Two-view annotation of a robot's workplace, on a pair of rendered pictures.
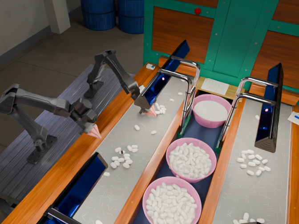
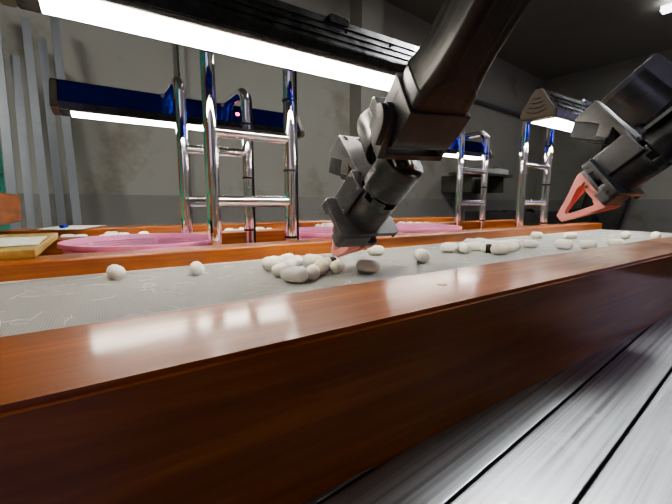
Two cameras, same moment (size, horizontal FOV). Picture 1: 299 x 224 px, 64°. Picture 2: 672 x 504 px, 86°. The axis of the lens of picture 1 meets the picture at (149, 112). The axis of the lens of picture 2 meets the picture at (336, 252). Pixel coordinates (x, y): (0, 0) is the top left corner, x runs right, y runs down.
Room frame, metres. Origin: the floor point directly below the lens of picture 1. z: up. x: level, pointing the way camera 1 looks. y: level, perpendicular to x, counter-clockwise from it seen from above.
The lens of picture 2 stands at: (1.54, 0.28, 0.84)
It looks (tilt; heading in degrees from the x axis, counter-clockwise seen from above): 8 degrees down; 213
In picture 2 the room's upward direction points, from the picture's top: straight up
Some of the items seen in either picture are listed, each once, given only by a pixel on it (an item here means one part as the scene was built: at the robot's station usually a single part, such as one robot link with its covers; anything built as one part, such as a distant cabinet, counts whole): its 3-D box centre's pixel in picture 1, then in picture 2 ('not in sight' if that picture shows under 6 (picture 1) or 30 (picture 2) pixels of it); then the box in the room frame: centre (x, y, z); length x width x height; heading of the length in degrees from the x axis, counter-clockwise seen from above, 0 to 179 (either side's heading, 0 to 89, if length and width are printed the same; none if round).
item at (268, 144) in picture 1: (273, 99); (196, 113); (0.90, -0.60, 1.08); 0.62 x 0.08 x 0.07; 157
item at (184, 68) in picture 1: (178, 66); not in sight; (1.55, -0.20, 0.83); 0.30 x 0.06 x 0.07; 67
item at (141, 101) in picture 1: (166, 68); (286, 31); (1.12, -0.08, 1.08); 0.62 x 0.08 x 0.07; 157
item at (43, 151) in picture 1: (41, 144); not in sight; (0.84, 0.61, 0.71); 0.20 x 0.07 x 0.08; 162
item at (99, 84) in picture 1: (93, 85); not in sight; (1.41, 0.42, 0.71); 0.20 x 0.07 x 0.08; 162
